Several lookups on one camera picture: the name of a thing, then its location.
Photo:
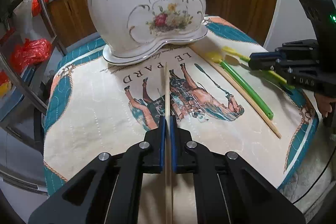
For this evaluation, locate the large red plastic bag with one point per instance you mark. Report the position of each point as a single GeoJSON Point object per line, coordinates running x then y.
{"type": "Point", "coordinates": [31, 52]}

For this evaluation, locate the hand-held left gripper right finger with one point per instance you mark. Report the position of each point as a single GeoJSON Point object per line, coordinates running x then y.
{"type": "Point", "coordinates": [173, 134]}

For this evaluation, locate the printed quilted tablecloth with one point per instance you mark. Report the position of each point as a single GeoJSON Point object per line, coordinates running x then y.
{"type": "Point", "coordinates": [105, 108]}

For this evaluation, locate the yellow plastic container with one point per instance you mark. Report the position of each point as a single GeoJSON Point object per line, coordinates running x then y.
{"type": "Point", "coordinates": [5, 88]}

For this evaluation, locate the metal shelf rack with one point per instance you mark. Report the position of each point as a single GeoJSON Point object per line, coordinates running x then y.
{"type": "Point", "coordinates": [45, 7]}

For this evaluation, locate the person's right hand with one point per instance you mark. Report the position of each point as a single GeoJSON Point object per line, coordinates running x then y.
{"type": "Point", "coordinates": [324, 106]}

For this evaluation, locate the white plastic bag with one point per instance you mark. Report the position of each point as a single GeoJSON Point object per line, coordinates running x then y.
{"type": "Point", "coordinates": [25, 19]}

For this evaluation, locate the wooden chopstick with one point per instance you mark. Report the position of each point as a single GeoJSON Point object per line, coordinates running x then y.
{"type": "Point", "coordinates": [167, 92]}
{"type": "Point", "coordinates": [273, 130]}

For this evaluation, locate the yellow green plastic spoon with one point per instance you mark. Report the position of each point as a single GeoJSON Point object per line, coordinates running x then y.
{"type": "Point", "coordinates": [229, 50]}

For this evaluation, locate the grey blue tray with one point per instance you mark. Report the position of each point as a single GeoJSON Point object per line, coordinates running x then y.
{"type": "Point", "coordinates": [15, 106]}

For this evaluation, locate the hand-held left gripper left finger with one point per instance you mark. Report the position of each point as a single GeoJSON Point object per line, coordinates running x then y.
{"type": "Point", "coordinates": [162, 134]}

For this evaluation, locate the white lace under cloth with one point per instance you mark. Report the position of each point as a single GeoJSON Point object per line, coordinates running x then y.
{"type": "Point", "coordinates": [307, 176]}

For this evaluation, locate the white floral ceramic utensil holder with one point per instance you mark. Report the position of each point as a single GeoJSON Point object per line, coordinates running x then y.
{"type": "Point", "coordinates": [118, 16]}

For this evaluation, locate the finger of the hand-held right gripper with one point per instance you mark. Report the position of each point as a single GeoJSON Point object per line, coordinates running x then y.
{"type": "Point", "coordinates": [265, 56]}
{"type": "Point", "coordinates": [265, 65]}

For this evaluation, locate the white ceramic holder saucer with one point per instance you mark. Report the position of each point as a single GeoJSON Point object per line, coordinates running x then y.
{"type": "Point", "coordinates": [126, 59]}

